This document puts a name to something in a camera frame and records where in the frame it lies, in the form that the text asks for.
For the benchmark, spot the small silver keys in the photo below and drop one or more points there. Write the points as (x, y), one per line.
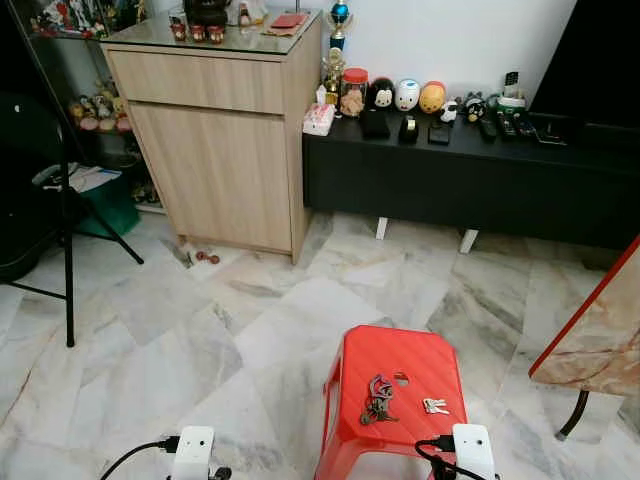
(434, 405)

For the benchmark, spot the key bunch with carabiner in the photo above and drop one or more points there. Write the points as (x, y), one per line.
(378, 405)

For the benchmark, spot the small red toy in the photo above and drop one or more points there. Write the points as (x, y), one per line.
(207, 257)

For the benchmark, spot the red plastic stool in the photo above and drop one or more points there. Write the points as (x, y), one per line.
(420, 360)

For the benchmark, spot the black metal board leg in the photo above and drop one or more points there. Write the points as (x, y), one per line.
(575, 415)

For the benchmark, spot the orange marble pattern board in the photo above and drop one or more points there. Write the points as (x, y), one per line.
(600, 340)

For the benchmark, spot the black tripod stand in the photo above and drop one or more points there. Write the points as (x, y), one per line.
(68, 250)

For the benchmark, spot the green storage box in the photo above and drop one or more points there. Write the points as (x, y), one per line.
(115, 212)

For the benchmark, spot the light wooden cabinet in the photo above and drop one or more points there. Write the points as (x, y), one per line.
(220, 170)

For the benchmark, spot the white papers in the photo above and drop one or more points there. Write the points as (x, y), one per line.
(90, 178)

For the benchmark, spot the black chair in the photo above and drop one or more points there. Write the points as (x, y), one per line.
(25, 190)

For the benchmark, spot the white tissue pack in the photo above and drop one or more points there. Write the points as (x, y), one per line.
(318, 120)

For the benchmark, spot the black low console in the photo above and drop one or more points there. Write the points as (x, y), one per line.
(450, 185)

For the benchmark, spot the black tape dispenser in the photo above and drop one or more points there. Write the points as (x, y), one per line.
(408, 130)

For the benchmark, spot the clear jar red lid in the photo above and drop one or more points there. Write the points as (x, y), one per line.
(354, 95)

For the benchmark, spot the black flat box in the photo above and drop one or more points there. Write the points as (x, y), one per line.
(440, 133)

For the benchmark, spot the black mouse ear figure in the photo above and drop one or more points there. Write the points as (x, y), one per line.
(381, 95)

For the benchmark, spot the gold trophy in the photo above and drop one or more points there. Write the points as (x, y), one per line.
(333, 70)

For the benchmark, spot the white egg shaped figure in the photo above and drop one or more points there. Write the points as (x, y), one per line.
(407, 95)

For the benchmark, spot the small panda toy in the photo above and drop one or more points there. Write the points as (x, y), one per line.
(449, 110)

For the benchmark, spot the orange egg shaped figure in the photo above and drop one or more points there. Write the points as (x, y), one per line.
(432, 98)

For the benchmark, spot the black remote control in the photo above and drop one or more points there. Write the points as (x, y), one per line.
(525, 125)
(506, 126)
(488, 129)

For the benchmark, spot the glass display cabinet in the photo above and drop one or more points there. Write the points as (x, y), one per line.
(50, 70)

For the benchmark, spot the small red cup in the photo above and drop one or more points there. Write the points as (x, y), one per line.
(197, 34)
(216, 35)
(179, 31)

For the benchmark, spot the black and white toy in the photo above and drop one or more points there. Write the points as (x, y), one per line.
(474, 107)

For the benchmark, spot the red packet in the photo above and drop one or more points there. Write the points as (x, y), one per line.
(288, 20)

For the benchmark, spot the black teapot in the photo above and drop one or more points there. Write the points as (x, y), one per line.
(208, 12)

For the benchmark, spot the black television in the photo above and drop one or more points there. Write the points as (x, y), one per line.
(590, 60)

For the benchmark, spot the blue ball trophy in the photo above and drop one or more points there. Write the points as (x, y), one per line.
(340, 14)

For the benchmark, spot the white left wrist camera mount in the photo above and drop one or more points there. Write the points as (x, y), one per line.
(192, 450)

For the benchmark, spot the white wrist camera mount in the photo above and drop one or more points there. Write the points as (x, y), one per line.
(192, 450)
(473, 450)

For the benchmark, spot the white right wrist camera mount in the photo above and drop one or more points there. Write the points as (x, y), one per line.
(473, 450)

